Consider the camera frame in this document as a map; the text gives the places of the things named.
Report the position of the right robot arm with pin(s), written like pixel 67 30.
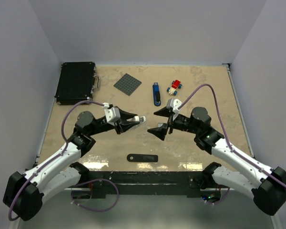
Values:
pixel 265 185

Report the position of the black stapler top cover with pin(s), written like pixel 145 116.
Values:
pixel 142 158

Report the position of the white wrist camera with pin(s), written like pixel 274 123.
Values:
pixel 173 105
pixel 112 114

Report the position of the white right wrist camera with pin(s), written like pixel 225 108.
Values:
pixel 173 105

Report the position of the red white toy car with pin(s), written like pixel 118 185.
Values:
pixel 176 84

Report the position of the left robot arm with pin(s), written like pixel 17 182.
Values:
pixel 26 193

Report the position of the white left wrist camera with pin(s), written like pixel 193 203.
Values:
pixel 112 114

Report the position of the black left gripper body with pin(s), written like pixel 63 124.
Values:
pixel 117 127

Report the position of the black case with metal handle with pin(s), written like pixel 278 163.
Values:
pixel 76 82

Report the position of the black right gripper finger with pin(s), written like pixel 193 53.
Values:
pixel 164 112
pixel 159 132

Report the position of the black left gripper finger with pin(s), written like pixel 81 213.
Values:
pixel 126 116
pixel 127 125

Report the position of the small white stapler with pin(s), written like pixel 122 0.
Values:
pixel 140 119

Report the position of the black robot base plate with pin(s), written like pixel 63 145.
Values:
pixel 191 184

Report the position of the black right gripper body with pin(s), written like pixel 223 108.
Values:
pixel 178 123

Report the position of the grey studded building plate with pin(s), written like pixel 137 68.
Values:
pixel 127 84

